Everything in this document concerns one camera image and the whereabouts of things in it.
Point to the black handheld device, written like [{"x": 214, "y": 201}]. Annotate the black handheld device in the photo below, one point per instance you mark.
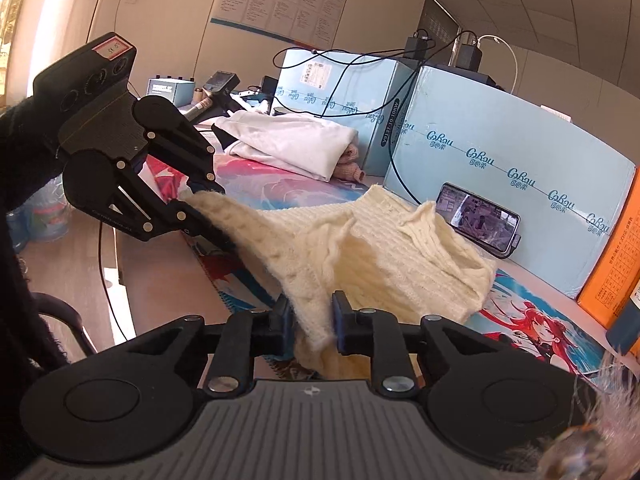
[{"x": 220, "y": 85}]

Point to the printed desk mat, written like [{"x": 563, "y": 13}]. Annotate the printed desk mat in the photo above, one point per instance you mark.
[{"x": 525, "y": 320}]

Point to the black chair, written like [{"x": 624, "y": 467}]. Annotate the black chair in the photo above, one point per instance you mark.
[{"x": 65, "y": 310}]

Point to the black power adapter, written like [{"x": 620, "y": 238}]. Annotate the black power adapter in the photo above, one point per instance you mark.
[
  {"x": 467, "y": 55},
  {"x": 417, "y": 46}
]

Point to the white charger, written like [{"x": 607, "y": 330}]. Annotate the white charger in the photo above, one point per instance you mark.
[{"x": 555, "y": 112}]

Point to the cream knitted sweater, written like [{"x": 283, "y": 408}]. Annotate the cream knitted sweater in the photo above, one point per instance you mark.
[{"x": 390, "y": 250}]

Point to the pink knitted cloth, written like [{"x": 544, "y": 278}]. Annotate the pink knitted cloth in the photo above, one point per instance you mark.
[{"x": 350, "y": 165}]

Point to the black phone stand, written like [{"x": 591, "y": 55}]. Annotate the black phone stand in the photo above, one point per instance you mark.
[{"x": 512, "y": 247}]

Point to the white folded cloth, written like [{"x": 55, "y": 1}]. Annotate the white folded cloth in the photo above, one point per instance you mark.
[{"x": 290, "y": 140}]

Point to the orange cardboard box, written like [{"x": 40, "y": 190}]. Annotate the orange cardboard box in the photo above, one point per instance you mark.
[{"x": 615, "y": 270}]

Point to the person's left forearm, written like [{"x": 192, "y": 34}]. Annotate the person's left forearm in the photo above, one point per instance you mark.
[{"x": 25, "y": 150}]

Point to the large light blue carton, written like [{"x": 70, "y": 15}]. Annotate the large light blue carton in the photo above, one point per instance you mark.
[{"x": 500, "y": 125}]

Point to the smartphone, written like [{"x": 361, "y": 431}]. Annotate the smartphone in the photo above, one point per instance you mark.
[{"x": 475, "y": 215}]

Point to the large water bottle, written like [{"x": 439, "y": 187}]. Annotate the large water bottle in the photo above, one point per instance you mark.
[
  {"x": 15, "y": 230},
  {"x": 47, "y": 215}
]

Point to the grey instrument box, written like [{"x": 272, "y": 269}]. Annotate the grey instrument box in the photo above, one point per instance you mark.
[{"x": 170, "y": 91}]

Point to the small light blue carton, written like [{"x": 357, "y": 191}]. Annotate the small light blue carton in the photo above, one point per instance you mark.
[{"x": 340, "y": 85}]

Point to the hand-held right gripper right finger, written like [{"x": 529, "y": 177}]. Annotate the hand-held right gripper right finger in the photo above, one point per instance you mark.
[{"x": 340, "y": 325}]

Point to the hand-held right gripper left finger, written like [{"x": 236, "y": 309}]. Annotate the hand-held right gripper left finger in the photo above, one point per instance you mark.
[{"x": 287, "y": 325}]

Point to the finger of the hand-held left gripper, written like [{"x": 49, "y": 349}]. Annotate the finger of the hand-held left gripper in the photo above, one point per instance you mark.
[
  {"x": 150, "y": 220},
  {"x": 190, "y": 160}
]

